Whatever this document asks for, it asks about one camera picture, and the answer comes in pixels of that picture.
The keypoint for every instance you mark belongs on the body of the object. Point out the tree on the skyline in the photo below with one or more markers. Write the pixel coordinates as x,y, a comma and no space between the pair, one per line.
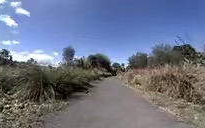
4,54

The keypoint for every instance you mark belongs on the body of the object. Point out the tall thin tree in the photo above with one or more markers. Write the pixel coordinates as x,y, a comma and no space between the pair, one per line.
68,54

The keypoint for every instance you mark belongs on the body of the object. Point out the dry grass verge with tussocks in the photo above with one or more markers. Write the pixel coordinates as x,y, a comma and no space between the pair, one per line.
30,86

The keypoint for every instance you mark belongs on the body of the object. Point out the grey asphalt path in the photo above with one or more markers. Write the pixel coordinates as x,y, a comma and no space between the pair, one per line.
113,106

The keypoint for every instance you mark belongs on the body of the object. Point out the dark green bushy tree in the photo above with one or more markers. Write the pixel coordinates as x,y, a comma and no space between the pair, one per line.
100,61

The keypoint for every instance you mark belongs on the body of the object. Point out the dry brown grass bank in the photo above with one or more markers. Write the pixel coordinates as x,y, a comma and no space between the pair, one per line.
176,83

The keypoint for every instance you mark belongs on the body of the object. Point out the group of dark bushes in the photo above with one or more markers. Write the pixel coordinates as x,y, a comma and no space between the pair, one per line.
163,55

